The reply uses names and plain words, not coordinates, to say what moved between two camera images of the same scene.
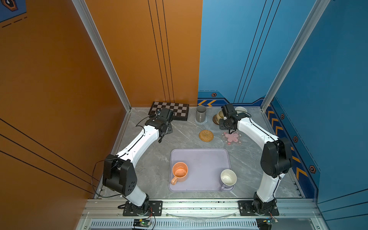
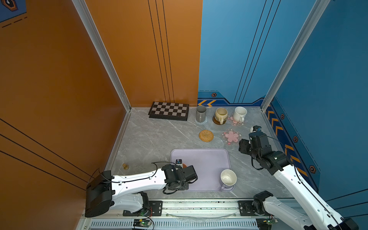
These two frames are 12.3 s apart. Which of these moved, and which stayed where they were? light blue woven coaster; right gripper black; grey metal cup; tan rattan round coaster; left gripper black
Moved: right gripper black; left gripper black
Stayed: tan rattan round coaster; grey metal cup; light blue woven coaster
